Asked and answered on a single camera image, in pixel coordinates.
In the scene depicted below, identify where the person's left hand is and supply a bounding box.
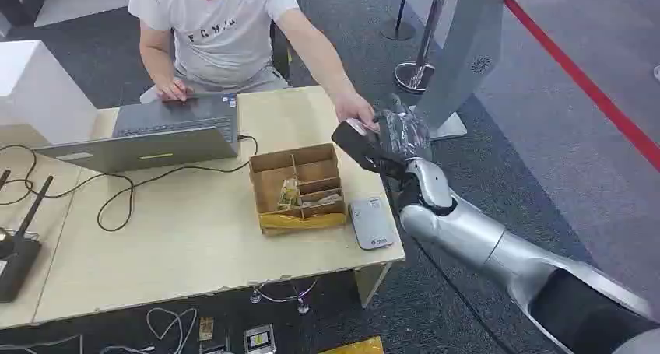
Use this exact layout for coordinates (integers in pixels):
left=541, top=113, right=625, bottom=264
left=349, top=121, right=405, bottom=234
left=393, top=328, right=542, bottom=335
left=332, top=91, right=381, bottom=134

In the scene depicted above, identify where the person's right hand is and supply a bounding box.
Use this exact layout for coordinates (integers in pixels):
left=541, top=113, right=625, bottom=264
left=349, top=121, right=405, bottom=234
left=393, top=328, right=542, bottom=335
left=153, top=77, right=196, bottom=103

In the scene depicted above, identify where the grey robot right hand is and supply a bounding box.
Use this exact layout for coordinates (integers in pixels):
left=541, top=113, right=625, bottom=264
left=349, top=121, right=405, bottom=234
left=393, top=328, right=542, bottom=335
left=331, top=93, right=434, bottom=181

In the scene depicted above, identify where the grey laptop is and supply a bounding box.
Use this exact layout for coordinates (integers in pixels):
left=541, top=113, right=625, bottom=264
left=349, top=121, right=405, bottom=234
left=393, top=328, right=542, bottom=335
left=33, top=93, right=240, bottom=175

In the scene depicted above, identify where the person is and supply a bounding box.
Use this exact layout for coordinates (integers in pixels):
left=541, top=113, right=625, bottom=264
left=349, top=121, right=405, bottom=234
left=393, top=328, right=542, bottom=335
left=128, top=0, right=381, bottom=134

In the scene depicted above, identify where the dark chair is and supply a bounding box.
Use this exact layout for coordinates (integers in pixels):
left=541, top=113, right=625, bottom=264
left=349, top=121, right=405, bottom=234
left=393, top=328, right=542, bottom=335
left=269, top=19, right=293, bottom=83

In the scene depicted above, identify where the wooden card box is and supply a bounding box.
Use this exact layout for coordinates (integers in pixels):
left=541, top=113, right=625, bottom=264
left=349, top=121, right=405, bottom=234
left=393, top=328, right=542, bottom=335
left=248, top=143, right=349, bottom=237

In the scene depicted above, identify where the grey flat card reader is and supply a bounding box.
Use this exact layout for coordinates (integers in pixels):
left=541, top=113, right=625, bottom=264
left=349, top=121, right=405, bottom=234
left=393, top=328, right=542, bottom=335
left=348, top=197, right=396, bottom=251

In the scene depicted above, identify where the grey standing kiosk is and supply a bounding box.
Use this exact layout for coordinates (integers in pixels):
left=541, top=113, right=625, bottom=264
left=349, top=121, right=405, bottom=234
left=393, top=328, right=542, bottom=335
left=411, top=0, right=543, bottom=142

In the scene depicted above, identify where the green printed card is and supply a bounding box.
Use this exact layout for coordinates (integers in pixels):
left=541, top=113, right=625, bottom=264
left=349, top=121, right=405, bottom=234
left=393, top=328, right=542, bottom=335
left=277, top=178, right=304, bottom=212

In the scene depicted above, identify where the white cabinet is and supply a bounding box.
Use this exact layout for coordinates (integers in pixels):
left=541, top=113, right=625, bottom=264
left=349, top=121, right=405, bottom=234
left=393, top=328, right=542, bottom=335
left=0, top=40, right=99, bottom=148

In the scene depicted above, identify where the pale wooden desk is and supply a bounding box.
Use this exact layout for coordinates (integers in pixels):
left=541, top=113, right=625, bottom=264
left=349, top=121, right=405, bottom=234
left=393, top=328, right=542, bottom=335
left=0, top=86, right=407, bottom=332

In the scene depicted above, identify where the dark box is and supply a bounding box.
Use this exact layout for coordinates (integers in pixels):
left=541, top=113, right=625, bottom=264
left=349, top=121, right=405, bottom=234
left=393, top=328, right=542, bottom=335
left=0, top=0, right=47, bottom=29

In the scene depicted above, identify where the red floor tape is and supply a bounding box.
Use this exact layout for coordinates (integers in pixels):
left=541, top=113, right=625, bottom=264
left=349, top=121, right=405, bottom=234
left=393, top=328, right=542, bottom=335
left=502, top=0, right=660, bottom=173

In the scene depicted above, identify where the yellow foil sheet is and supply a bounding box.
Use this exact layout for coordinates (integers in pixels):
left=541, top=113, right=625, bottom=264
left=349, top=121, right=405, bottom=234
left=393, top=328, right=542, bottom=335
left=318, top=336, right=386, bottom=354

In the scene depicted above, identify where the black router with antennas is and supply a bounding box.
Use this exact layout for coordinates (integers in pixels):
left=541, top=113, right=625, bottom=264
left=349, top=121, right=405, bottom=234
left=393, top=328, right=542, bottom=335
left=0, top=168, right=55, bottom=305

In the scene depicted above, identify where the small tan tag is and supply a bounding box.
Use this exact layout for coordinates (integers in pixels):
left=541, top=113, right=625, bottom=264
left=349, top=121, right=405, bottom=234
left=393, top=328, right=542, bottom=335
left=198, top=316, right=216, bottom=343

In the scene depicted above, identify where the small grey floor device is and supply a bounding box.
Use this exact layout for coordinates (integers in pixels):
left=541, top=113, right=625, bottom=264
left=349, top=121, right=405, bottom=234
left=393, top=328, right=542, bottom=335
left=242, top=324, right=277, bottom=354

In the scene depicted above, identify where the chrome stanchion post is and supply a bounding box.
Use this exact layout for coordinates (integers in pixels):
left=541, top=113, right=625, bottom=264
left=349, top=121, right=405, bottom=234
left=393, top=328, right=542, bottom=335
left=394, top=0, right=453, bottom=94

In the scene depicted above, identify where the black stanchion post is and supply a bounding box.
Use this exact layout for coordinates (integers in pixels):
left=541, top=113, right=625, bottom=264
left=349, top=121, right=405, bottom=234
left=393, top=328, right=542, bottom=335
left=380, top=0, right=417, bottom=42

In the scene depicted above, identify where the black laptop cable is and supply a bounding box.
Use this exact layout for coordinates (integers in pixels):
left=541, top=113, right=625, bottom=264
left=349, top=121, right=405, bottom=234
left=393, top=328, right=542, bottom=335
left=30, top=134, right=259, bottom=233

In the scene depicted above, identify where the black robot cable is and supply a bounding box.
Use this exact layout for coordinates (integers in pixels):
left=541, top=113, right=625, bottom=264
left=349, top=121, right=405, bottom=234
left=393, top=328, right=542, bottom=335
left=380, top=175, right=518, bottom=354

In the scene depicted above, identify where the black router cable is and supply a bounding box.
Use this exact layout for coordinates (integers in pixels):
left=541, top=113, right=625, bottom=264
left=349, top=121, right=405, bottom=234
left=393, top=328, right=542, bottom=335
left=0, top=144, right=40, bottom=207

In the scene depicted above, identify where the clear cable under desk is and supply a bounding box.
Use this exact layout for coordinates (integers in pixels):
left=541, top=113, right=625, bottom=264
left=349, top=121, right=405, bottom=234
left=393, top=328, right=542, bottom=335
left=249, top=276, right=319, bottom=316

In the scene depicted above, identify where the white cable loop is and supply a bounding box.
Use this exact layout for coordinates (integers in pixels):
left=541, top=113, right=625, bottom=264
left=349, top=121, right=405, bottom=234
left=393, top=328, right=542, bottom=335
left=97, top=306, right=198, bottom=354

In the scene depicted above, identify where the grey floor cable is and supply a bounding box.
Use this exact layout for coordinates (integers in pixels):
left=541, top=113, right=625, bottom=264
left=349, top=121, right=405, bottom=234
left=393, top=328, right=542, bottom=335
left=0, top=333, right=85, bottom=354

